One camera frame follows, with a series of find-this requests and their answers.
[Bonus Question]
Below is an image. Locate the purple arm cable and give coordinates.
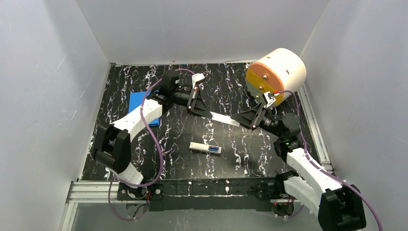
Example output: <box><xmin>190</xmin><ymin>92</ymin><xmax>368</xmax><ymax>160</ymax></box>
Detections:
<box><xmin>107</xmin><ymin>67</ymin><xmax>197</xmax><ymax>222</ymax></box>
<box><xmin>274</xmin><ymin>90</ymin><xmax>385</xmax><ymax>231</ymax></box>

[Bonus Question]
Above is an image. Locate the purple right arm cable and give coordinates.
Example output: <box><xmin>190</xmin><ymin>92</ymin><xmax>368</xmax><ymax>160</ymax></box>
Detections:
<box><xmin>274</xmin><ymin>90</ymin><xmax>385</xmax><ymax>231</ymax></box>

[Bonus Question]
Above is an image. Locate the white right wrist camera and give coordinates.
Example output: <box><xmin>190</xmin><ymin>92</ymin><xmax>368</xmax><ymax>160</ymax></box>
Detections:
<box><xmin>262</xmin><ymin>91</ymin><xmax>277</xmax><ymax>108</ymax></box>

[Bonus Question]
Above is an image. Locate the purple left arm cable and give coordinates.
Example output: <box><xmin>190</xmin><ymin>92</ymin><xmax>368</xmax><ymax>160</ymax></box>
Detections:
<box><xmin>107</xmin><ymin>67</ymin><xmax>197</xmax><ymax>222</ymax></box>

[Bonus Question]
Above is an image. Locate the white round drawer cabinet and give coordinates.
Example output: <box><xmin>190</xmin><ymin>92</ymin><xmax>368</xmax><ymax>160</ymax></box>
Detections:
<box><xmin>245</xmin><ymin>48</ymin><xmax>306</xmax><ymax>104</ymax></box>

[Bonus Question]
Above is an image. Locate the blue flat box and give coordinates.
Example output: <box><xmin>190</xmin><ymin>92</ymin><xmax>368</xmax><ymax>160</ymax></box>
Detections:
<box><xmin>128</xmin><ymin>91</ymin><xmax>161</xmax><ymax>127</ymax></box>

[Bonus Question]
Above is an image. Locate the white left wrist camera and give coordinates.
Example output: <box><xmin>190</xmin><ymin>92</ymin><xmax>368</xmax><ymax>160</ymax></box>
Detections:
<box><xmin>191</xmin><ymin>73</ymin><xmax>205</xmax><ymax>91</ymax></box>

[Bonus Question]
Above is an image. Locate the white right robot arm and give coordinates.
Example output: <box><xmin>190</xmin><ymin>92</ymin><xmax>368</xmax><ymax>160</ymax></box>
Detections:
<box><xmin>231</xmin><ymin>104</ymin><xmax>367</xmax><ymax>231</ymax></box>

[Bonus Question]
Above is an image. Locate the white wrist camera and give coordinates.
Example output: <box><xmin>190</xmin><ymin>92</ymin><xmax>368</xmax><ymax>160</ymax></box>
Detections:
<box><xmin>191</xmin><ymin>73</ymin><xmax>205</xmax><ymax>91</ymax></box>
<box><xmin>262</xmin><ymin>91</ymin><xmax>277</xmax><ymax>108</ymax></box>

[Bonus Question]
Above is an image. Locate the white remote control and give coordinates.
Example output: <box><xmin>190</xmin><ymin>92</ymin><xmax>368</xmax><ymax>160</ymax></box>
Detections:
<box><xmin>189</xmin><ymin>142</ymin><xmax>222</xmax><ymax>154</ymax></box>

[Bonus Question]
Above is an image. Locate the white remote battery cover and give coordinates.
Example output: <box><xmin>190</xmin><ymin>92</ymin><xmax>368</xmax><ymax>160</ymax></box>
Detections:
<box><xmin>211</xmin><ymin>112</ymin><xmax>240</xmax><ymax>127</ymax></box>

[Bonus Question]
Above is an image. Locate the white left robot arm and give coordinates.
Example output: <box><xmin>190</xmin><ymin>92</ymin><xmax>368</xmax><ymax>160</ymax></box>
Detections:
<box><xmin>90</xmin><ymin>70</ymin><xmax>213</xmax><ymax>188</ymax></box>

